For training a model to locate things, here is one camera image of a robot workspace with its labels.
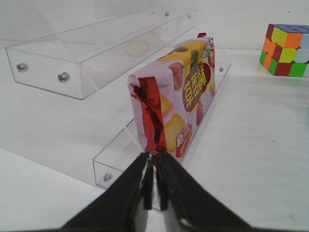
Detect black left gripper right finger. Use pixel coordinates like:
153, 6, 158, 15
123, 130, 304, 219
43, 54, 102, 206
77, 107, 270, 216
156, 153, 253, 232

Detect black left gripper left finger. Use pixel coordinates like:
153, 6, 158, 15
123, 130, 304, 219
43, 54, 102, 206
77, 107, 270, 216
60, 153, 154, 232

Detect pink strawberry cake package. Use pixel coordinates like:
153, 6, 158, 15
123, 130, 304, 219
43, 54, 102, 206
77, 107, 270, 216
128, 33, 216, 159

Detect clear acrylic left shelf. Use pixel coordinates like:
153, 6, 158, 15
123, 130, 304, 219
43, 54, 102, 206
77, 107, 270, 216
4, 0, 233, 215

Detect multicolour puzzle cube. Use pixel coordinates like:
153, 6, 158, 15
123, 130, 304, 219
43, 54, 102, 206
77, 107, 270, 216
259, 24, 309, 77

